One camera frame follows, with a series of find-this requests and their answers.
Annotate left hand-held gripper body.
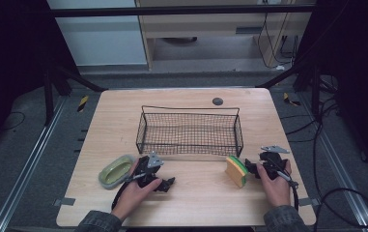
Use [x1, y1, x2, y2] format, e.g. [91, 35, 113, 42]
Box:
[133, 152, 165, 189]

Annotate person's right hand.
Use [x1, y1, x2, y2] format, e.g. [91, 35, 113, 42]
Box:
[255, 159, 293, 208]

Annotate black cables under desk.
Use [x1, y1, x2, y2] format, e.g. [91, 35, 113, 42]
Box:
[256, 11, 299, 71]

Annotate yellow black striped tape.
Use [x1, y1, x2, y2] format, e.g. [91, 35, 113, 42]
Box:
[76, 95, 90, 113]
[282, 92, 302, 107]

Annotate left hand-held gripper cable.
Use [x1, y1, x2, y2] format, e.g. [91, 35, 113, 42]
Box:
[111, 171, 148, 211]

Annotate black wire mesh basket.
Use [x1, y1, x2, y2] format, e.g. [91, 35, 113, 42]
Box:
[135, 104, 244, 159]

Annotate black metal stand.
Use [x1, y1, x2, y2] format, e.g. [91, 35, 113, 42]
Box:
[42, 59, 109, 128]
[256, 61, 323, 121]

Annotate beige wooden desk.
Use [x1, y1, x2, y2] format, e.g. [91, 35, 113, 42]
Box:
[135, 0, 316, 72]

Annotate dark curtain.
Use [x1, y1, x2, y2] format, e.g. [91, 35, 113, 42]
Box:
[0, 0, 76, 156]
[297, 0, 368, 178]

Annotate thin black floor cable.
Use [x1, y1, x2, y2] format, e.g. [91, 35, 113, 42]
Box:
[0, 110, 27, 132]

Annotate person's left hand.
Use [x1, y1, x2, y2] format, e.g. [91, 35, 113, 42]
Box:
[111, 159, 163, 222]

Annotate white cabinet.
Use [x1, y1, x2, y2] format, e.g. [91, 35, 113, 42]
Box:
[46, 0, 149, 68]

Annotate right hand-held gripper cable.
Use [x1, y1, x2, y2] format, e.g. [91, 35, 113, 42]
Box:
[269, 159, 300, 212]

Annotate yellow sponge with green pad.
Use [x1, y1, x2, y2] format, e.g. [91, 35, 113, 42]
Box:
[224, 155, 249, 189]

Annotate black horizontal frame bar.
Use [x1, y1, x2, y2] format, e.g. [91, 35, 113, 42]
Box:
[49, 4, 315, 18]

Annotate green oval soap dish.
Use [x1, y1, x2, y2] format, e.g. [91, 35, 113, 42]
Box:
[98, 154, 137, 190]

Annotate hand-held gripper cable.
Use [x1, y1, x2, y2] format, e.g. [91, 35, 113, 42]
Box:
[269, 159, 300, 212]
[111, 171, 148, 211]

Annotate aluminium floor rail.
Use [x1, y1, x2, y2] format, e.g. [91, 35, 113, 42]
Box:
[0, 96, 68, 232]
[299, 92, 368, 232]

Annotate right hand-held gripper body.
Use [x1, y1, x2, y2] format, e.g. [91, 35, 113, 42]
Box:
[258, 144, 292, 182]

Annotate black looped floor cable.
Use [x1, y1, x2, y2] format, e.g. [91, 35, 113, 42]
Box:
[312, 96, 368, 232]

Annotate light wooden table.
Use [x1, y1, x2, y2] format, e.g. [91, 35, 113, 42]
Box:
[56, 87, 317, 228]

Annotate grey tape piece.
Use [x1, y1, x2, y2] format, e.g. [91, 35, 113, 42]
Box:
[297, 196, 321, 208]
[52, 196, 76, 208]

